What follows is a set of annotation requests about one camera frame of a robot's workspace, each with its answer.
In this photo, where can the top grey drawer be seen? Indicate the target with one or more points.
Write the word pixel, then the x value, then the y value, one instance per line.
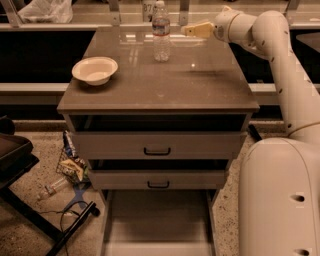
pixel 158 145

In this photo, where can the black chair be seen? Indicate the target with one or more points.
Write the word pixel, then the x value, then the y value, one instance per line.
pixel 16 157

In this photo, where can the black stand legs left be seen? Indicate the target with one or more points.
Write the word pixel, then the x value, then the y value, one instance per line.
pixel 58 235

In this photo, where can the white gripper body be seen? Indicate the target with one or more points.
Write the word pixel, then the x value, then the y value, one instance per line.
pixel 222 28

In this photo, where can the grey drawer cabinet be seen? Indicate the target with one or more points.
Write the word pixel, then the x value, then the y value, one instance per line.
pixel 200 88

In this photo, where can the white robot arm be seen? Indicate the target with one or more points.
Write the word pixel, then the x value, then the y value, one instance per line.
pixel 279 179

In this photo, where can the middle grey drawer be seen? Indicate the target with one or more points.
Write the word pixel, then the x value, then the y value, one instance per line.
pixel 157 179

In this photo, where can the empty bottle on floor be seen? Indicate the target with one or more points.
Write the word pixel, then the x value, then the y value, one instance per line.
pixel 52 189

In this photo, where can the wire basket with snack bags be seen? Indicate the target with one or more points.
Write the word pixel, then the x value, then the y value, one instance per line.
pixel 71 165

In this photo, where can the clear plastic water bottle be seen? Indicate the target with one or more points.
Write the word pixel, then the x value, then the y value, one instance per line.
pixel 161 32

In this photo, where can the white plastic bag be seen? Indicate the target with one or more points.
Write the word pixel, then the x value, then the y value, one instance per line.
pixel 47 11

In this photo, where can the bottom grey open drawer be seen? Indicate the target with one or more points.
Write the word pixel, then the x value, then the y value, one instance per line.
pixel 158 223

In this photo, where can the white paper bowl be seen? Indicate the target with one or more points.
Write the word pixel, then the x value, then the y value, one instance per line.
pixel 95 71

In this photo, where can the black stand base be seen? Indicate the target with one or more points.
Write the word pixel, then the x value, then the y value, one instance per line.
pixel 254 133

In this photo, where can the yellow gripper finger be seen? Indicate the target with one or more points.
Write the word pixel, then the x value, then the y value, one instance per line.
pixel 201 30

